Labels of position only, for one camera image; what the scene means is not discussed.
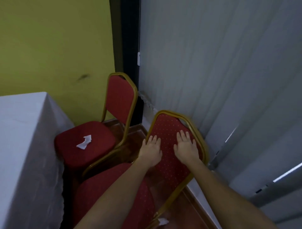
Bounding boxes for white tablecloth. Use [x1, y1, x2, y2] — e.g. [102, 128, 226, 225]
[0, 91, 76, 229]

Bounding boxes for black window frame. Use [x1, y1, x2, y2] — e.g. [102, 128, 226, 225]
[109, 0, 144, 129]

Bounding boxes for red padded gold-frame chair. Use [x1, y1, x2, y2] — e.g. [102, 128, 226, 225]
[54, 72, 139, 180]
[72, 109, 210, 229]

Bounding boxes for white tissue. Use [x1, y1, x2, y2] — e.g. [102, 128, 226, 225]
[76, 135, 92, 150]

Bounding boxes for white vertical blinds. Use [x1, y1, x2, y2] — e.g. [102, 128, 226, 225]
[138, 0, 302, 229]

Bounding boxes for person's left forearm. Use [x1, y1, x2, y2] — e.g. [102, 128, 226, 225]
[74, 157, 156, 229]

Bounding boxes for person's left hand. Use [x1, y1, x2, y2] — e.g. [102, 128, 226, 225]
[138, 135, 163, 168]

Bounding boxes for person's right forearm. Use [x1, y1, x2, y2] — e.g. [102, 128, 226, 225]
[186, 158, 278, 229]

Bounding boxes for person's right hand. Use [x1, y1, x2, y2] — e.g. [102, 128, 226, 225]
[173, 130, 201, 165]

